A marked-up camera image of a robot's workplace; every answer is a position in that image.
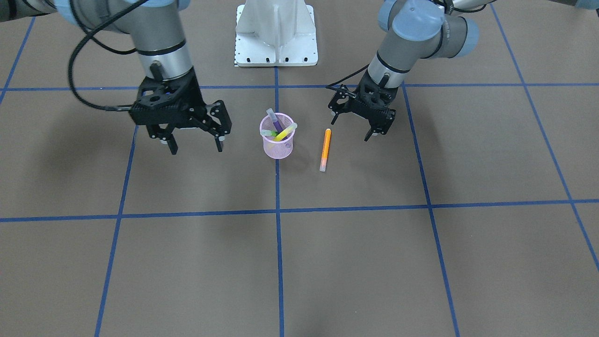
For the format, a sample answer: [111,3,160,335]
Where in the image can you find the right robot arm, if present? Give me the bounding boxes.
[1,0,233,155]

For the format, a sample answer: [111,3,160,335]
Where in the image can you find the purple highlighter pen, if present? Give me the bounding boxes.
[267,108,283,133]

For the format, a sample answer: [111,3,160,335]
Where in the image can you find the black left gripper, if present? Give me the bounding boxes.
[328,75,398,141]

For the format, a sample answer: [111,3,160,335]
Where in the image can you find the orange highlighter pen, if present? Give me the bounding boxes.
[319,128,332,172]

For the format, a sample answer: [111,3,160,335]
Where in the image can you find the green highlighter pen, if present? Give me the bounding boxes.
[260,129,278,137]

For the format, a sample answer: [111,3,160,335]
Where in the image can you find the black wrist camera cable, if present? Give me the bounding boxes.
[68,0,150,112]

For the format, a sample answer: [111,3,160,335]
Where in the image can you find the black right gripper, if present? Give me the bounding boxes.
[129,67,233,155]

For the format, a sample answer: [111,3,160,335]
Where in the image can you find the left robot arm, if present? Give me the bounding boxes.
[328,0,488,140]

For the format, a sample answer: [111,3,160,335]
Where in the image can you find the blue tape grid lines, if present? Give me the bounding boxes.
[1,0,598,337]

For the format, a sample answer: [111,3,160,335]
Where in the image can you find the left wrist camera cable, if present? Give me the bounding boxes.
[326,63,373,90]

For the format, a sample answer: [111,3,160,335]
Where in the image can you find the white pedestal column base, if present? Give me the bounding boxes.
[234,0,319,67]

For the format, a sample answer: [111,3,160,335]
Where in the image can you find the yellow highlighter pen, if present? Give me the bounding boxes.
[272,123,298,142]

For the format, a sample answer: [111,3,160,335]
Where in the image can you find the pink mesh pen holder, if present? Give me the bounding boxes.
[260,114,297,160]

